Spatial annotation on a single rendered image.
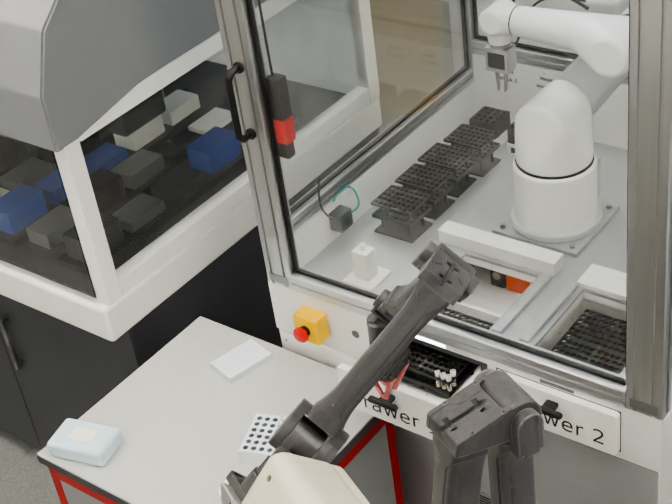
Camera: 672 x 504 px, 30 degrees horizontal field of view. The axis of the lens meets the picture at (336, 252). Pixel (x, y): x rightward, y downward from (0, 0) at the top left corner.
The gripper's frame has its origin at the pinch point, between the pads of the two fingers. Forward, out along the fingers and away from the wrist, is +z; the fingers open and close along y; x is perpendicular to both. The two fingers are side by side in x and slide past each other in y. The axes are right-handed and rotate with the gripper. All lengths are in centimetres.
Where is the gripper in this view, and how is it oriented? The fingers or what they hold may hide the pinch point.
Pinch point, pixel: (389, 390)
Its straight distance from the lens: 266.7
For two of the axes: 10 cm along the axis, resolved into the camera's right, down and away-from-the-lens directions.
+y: 5.7, -5.3, 6.3
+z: 1.2, 8.1, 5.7
